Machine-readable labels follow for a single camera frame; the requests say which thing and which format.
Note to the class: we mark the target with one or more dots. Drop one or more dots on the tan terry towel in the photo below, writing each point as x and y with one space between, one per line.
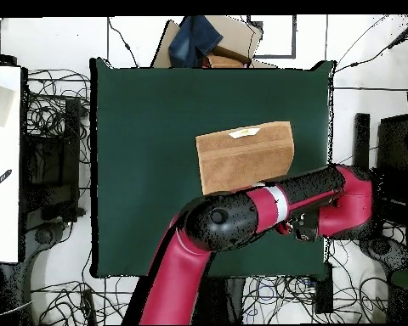
241 159

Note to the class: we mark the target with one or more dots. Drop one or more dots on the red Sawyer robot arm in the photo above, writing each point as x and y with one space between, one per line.
176 278

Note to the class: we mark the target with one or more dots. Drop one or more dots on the dark green table cloth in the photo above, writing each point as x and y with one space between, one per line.
149 119

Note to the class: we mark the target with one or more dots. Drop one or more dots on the brown cardboard box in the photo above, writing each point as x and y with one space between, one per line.
234 34

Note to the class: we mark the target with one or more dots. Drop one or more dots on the blue denim jeans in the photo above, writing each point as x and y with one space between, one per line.
193 40

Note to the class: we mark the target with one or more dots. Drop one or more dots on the white side table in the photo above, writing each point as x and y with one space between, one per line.
3 220

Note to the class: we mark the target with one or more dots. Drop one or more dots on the black striped stick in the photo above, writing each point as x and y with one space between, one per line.
0 181

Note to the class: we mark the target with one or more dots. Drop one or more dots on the black metal frame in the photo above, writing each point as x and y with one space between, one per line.
71 136
362 142

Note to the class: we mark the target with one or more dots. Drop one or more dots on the grey square frame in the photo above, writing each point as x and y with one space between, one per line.
294 37

